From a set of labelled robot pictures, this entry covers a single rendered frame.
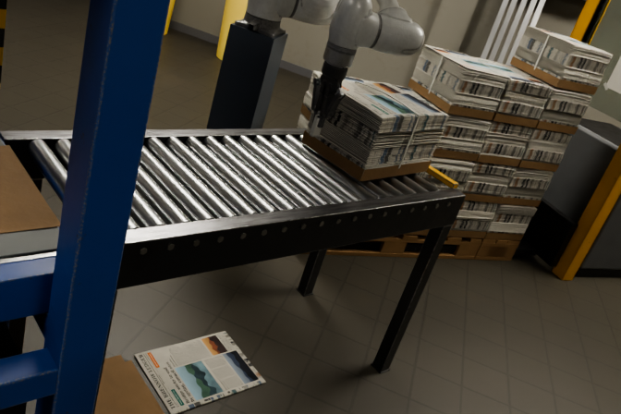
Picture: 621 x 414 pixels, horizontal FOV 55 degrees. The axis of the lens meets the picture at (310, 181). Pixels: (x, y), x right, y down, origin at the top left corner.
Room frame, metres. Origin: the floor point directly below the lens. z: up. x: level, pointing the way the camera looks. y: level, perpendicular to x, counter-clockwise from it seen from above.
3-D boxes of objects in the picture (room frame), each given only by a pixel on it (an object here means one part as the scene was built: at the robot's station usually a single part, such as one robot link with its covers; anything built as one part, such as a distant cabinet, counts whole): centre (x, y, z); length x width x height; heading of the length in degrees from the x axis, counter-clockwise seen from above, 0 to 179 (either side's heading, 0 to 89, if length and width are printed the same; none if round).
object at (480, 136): (3.02, -0.44, 0.42); 1.17 x 0.39 x 0.83; 119
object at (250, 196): (1.55, 0.23, 0.77); 0.47 x 0.05 x 0.05; 46
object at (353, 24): (1.79, 0.02, 1.27); 0.13 x 0.11 x 0.16; 112
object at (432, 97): (3.08, -0.55, 0.86); 0.38 x 0.29 x 0.04; 31
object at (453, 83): (3.08, -0.55, 0.95); 0.38 x 0.29 x 0.23; 31
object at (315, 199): (1.69, 0.09, 0.77); 0.47 x 0.05 x 0.05; 46
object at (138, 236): (1.48, -0.05, 0.74); 1.34 x 0.05 x 0.12; 136
